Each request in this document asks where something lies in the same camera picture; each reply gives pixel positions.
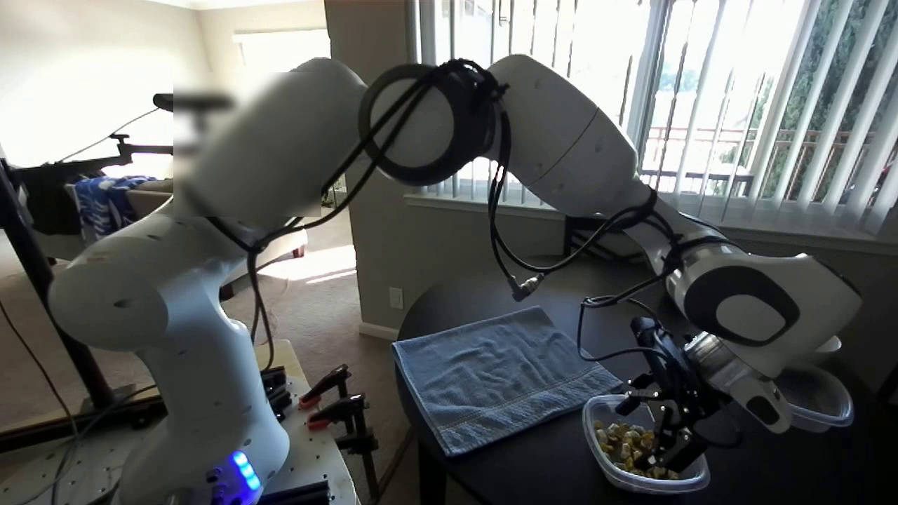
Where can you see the blue towel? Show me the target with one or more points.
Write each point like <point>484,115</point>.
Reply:
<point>495,379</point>

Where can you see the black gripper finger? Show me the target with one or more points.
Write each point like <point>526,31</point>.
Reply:
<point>664,425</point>
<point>690,450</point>

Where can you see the yellow food pieces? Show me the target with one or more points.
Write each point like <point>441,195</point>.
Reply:
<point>623,446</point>

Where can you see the blue patterned cloth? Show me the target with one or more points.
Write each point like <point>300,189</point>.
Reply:
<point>103,199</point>

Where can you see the white bowl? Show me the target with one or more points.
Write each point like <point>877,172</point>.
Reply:
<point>831,342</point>

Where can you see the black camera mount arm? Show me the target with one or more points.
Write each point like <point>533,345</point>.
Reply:
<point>149,147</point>

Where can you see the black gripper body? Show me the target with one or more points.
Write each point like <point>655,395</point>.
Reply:
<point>696,394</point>

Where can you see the black stereo camera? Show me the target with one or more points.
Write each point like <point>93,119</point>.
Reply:
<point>198,101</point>

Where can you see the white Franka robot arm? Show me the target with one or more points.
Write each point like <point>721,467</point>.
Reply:
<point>205,282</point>

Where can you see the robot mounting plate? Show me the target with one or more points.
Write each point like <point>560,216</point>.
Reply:
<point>310,439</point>

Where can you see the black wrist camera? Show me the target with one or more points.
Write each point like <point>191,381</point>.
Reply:
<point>655,339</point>

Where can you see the black stand pole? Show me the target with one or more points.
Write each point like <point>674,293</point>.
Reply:
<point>45,308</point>

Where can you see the clear plastic lunchbox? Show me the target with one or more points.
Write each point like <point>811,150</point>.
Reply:
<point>608,467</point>

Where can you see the white vertical window blinds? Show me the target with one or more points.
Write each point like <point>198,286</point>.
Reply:
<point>747,101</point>

